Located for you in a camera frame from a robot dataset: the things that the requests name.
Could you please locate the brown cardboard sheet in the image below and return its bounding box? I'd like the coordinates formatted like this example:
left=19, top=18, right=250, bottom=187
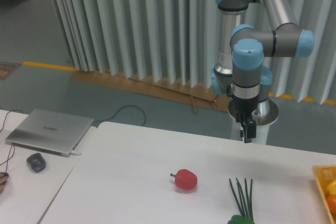
left=71, top=70, right=230, bottom=112

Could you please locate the yellow bell pepper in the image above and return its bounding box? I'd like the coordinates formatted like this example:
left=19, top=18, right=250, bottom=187
left=326, top=180, right=336, bottom=196

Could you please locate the red bell pepper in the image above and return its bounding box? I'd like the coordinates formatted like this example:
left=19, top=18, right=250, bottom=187
left=170, top=169, right=198, bottom=191

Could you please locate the green chives bunch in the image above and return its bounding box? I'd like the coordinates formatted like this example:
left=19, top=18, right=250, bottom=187
left=229, top=178, right=254, bottom=222

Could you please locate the silver laptop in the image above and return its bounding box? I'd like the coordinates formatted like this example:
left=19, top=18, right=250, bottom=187
left=6, top=109, right=93, bottom=157

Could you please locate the yellow wicker basket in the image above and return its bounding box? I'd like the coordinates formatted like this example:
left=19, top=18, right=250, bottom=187
left=312, top=165, right=335, bottom=223

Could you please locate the long baguette bread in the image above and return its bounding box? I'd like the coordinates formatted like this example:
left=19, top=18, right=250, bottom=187
left=326, top=195, right=336, bottom=216

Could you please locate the green bell pepper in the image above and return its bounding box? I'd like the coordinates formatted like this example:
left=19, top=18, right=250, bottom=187
left=227, top=215, right=255, bottom=224

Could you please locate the black mouse cable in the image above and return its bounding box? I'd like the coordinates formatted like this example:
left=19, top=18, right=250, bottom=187
left=0, top=109, right=25, bottom=175

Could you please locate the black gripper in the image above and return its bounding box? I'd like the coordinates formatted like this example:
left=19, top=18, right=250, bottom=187
left=226, top=84, right=259, bottom=143

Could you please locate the pale green folding curtain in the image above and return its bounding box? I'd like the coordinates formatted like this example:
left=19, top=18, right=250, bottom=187
left=51, top=0, right=335, bottom=103

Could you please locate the black laptop cable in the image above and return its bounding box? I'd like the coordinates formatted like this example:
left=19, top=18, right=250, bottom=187
left=93, top=105, right=146, bottom=126

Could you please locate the black computer mouse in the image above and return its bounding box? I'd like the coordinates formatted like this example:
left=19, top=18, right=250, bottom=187
left=26, top=153, right=46, bottom=173

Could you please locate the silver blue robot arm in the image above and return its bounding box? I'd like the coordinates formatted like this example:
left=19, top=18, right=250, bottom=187
left=211, top=0, right=314, bottom=143

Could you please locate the person hand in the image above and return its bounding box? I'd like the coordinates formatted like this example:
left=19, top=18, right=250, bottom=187
left=0, top=172, right=9, bottom=193

